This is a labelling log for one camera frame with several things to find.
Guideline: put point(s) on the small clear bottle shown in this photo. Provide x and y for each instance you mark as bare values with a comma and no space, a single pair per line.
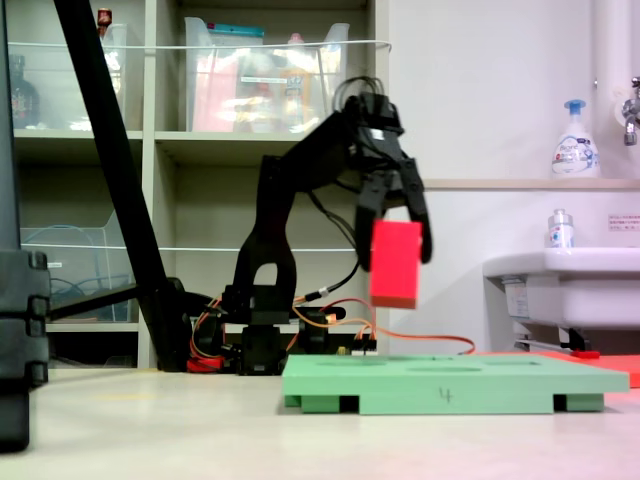
560,232

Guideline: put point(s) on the pink package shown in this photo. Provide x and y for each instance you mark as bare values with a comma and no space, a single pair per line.
215,95

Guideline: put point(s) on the metal faucet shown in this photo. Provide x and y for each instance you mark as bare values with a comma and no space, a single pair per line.
630,120

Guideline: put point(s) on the notched black stack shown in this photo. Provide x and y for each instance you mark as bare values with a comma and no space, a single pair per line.
22,320

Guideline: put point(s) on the black table clamp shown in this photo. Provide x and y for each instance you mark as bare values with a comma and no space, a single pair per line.
315,340

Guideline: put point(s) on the clear file tray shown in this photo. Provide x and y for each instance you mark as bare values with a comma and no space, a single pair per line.
75,270

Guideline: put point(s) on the beige shelf unit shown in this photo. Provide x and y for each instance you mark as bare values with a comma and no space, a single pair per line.
200,145

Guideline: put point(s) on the dark grey upright post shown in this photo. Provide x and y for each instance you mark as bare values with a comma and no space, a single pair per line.
7,125

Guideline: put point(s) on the black tripod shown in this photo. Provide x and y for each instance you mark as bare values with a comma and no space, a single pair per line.
107,150

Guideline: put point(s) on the teal edged box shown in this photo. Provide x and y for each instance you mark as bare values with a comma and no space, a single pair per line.
235,34

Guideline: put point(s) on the large clear plastic bin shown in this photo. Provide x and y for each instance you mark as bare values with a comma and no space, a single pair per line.
260,90

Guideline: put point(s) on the white sink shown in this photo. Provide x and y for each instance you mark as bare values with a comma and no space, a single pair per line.
580,290

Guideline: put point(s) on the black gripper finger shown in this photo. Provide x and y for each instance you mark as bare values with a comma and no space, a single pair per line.
419,210
367,215

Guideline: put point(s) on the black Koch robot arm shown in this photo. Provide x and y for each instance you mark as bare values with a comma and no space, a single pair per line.
272,210

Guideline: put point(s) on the orange labelled bottle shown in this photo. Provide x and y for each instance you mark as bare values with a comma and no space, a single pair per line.
296,90

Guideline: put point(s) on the red square block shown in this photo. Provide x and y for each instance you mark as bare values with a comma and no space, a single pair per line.
396,265

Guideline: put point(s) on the white foam soap bottle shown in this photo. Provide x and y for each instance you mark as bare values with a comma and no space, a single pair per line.
575,150

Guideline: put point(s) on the clear plastic storage box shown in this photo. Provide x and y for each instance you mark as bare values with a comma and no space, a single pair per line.
55,95

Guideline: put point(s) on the dark glass bottle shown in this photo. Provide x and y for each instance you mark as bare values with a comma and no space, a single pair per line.
22,100

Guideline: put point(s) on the green board with holes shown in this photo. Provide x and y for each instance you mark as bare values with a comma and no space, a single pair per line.
450,382

